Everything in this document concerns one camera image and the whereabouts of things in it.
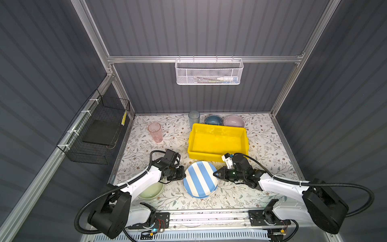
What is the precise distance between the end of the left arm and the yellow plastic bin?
204 mm

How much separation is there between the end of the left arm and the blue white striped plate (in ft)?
0.15

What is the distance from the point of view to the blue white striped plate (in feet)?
2.58

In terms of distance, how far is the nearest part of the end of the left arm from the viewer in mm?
635

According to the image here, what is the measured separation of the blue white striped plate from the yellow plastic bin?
0.36ft

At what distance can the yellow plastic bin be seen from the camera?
39.7 inches
